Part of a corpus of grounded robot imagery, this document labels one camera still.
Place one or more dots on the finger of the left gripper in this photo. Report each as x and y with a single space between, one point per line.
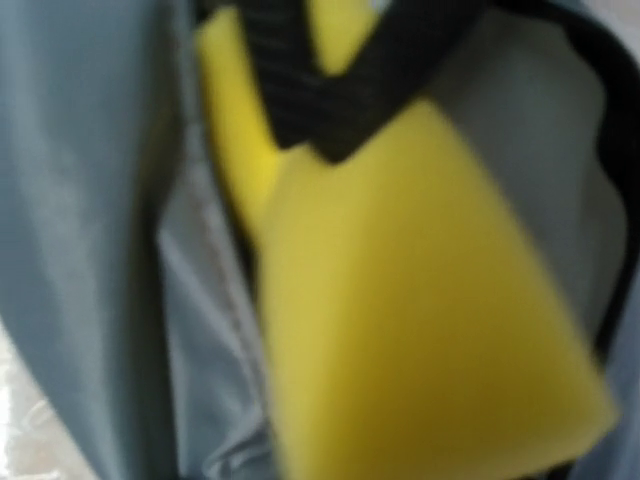
338 112

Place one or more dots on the yellow sponge block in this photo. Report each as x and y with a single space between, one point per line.
412 329

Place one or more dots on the grey zip pouch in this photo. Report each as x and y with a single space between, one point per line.
129 345

